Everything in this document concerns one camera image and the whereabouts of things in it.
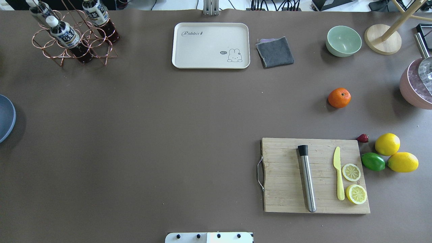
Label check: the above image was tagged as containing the tea bottle left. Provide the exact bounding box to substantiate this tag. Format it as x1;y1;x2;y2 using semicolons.
26;0;56;26

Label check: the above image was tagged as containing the tea bottle front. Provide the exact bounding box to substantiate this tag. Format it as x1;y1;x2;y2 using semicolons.
46;16;93;63

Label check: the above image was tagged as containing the grey folded cloth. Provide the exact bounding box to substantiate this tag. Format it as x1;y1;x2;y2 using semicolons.
255;36;295;68

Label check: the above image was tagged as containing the copper wire bottle rack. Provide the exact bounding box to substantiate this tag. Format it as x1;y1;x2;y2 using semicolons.
27;0;120;66

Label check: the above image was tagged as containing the wooden cutting board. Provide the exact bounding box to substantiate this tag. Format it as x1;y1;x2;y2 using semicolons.
261;137;370;214

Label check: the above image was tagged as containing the orange fruit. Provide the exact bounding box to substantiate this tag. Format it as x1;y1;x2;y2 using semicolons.
327;87;351;109

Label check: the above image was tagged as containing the steel muddler black tip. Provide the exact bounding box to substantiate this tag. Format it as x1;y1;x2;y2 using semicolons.
298;145;317;213

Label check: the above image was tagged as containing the yellow lemon near strawberry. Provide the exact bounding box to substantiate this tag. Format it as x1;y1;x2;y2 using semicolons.
375;133;401;156

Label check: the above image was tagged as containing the clear ice cubes pile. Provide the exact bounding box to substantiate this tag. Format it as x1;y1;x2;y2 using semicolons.
408;58;432;103

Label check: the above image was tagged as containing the metal ice scoop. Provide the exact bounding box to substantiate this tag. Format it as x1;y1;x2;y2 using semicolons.
414;32;432;94

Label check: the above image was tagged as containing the tea bottle right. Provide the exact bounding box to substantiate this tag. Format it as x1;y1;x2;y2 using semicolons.
82;0;120;43

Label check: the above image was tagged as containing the lemon slice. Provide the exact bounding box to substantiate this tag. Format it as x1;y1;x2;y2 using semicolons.
345;184;368;205
342;163;361;182

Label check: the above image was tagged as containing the yellow lemon far right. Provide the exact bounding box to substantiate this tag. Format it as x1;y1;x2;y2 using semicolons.
387;152;419;173

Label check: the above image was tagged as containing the green bowl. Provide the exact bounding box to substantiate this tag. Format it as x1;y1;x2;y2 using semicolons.
326;26;362;57

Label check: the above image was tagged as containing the pink bowl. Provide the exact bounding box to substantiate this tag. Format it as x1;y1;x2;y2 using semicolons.
399;58;432;110

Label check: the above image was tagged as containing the blue plate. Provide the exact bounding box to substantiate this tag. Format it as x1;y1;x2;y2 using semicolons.
0;95;17;143

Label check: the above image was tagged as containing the grey metal camera post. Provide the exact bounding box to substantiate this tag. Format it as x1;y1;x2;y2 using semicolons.
202;0;219;16

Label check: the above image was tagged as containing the green lime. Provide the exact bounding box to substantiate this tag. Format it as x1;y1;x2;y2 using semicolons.
361;152;386;171

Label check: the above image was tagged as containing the cream rabbit tray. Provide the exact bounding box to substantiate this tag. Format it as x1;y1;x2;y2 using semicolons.
171;23;250;69

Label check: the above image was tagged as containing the yellow plastic knife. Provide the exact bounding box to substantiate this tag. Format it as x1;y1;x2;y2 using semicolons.
333;146;345;200

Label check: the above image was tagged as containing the lemon slice lower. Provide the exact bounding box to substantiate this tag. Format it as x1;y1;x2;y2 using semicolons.
345;184;368;205

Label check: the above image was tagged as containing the tea bottle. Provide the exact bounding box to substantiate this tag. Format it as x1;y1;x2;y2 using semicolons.
82;0;120;43
46;16;93;63
26;0;56;26

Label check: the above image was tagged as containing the wooden cup stand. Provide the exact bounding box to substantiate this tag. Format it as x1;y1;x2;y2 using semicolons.
364;0;432;55

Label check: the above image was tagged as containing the red strawberry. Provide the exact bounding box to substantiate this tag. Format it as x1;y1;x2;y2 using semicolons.
356;134;369;143

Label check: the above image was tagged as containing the lemon slice upper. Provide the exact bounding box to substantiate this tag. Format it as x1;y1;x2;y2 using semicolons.
342;163;361;182

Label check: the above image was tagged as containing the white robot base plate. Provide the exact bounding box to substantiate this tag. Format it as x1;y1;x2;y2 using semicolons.
165;231;254;243

